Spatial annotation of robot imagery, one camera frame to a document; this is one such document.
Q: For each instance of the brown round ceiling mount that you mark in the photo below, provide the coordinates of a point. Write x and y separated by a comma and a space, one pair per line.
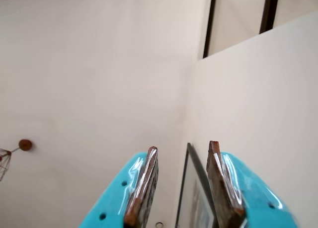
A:
25, 144

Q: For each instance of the round recessed ceiling light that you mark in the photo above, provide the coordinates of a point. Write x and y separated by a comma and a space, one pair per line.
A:
159, 224

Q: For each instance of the black framed picture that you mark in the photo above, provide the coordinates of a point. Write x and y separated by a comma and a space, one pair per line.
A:
193, 200

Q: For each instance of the dark window frame bar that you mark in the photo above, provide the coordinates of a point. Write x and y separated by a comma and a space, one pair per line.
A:
269, 9

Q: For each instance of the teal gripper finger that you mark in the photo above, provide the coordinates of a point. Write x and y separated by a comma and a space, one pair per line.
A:
116, 195
248, 200

